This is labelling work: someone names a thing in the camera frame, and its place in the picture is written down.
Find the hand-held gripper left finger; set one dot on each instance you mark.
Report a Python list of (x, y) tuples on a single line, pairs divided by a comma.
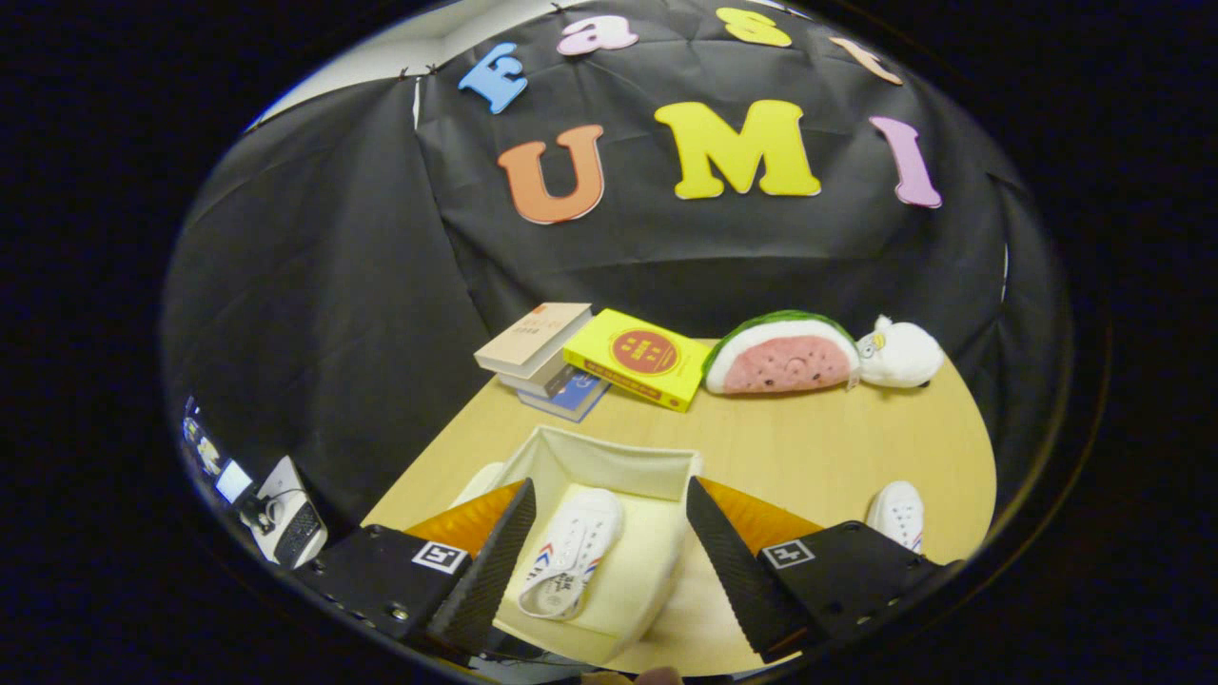
[(490, 576)]

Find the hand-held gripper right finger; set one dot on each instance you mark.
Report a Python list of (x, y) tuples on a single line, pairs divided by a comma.
[(742, 580)]

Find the white canvas shoe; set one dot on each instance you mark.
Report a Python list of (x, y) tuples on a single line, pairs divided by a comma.
[(576, 542), (899, 514)]

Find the cream fabric storage box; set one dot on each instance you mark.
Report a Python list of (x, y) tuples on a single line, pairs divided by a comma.
[(628, 457)]

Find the black keyboard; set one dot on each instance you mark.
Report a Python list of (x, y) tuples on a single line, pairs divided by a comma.
[(300, 533)]

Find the blue book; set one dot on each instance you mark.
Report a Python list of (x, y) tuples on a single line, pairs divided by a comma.
[(576, 395)]

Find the grey book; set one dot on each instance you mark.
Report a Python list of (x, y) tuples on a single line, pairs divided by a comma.
[(542, 381)]

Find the watermelon slice plush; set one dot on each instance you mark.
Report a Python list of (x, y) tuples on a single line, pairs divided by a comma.
[(780, 362)]

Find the beige book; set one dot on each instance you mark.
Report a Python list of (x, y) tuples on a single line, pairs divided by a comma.
[(533, 335)]

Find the yellow book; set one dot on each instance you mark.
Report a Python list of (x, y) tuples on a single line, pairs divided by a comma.
[(638, 357)]

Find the white plush toy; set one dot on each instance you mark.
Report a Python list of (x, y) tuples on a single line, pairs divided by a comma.
[(904, 354)]

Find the black backdrop cloth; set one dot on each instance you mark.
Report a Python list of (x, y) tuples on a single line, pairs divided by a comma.
[(333, 285)]

